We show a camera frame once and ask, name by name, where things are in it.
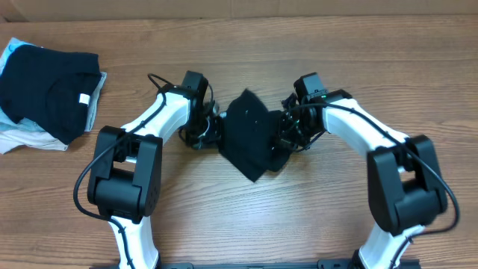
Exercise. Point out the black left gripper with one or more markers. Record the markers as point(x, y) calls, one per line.
point(210, 129)

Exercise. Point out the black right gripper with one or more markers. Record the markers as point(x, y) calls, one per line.
point(284, 131)

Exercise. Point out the black t-shirt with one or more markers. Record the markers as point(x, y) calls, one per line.
point(248, 137)

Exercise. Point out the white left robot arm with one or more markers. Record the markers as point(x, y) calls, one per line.
point(125, 173)

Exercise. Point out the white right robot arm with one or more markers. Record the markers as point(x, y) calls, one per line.
point(404, 185)

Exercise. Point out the folded grey garment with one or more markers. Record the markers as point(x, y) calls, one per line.
point(93, 104)

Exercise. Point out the folded dark navy shirt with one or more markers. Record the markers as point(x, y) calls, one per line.
point(51, 88)

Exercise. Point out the folded white garment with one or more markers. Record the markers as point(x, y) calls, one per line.
point(22, 138)

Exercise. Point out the brown cardboard backboard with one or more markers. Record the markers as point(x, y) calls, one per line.
point(90, 10)

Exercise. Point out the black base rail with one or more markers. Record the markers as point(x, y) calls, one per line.
point(254, 265)

